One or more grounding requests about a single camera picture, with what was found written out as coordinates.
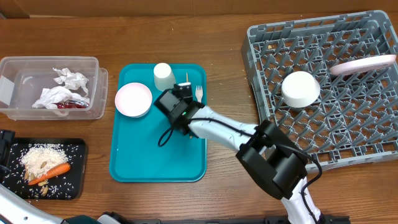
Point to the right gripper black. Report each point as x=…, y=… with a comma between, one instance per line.
x=178, y=121

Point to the white small bowl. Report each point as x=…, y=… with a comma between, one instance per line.
x=300, y=89

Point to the grey plastic dishwasher rack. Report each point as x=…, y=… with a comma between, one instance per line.
x=354, y=119

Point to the white napkin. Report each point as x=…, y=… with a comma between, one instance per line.
x=71, y=86

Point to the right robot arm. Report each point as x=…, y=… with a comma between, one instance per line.
x=272, y=160

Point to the large pink plate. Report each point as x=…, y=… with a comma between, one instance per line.
x=363, y=65

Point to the white plastic fork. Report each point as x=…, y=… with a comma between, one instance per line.
x=199, y=93

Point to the red snack wrapper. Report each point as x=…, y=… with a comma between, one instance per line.
x=72, y=104

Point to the white paper cup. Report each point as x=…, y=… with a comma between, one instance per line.
x=163, y=76

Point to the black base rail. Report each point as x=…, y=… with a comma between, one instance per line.
x=115, y=218

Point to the rice and food scraps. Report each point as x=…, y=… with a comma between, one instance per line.
x=43, y=158

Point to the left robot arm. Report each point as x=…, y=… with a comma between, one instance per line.
x=16, y=210

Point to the orange carrot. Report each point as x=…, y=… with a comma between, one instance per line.
x=58, y=170

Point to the pink bowl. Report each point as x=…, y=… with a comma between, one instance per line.
x=133, y=100

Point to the black plastic tray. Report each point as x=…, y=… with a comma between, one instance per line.
x=74, y=174

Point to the clear plastic bin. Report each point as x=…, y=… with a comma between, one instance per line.
x=24, y=78

